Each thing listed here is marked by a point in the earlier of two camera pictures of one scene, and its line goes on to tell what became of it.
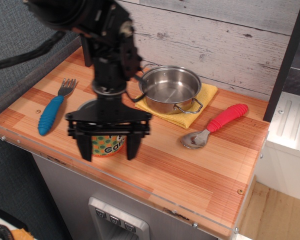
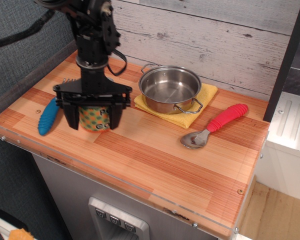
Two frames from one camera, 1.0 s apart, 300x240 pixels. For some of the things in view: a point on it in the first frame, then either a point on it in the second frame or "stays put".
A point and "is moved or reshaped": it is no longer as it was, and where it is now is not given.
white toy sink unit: (284, 161) stays put
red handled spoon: (196, 139) stays put
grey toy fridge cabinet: (72, 191) stays put
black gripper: (107, 116) -> (93, 89)
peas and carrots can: (105, 145) is moved or reshaped
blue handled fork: (52, 108) stays put
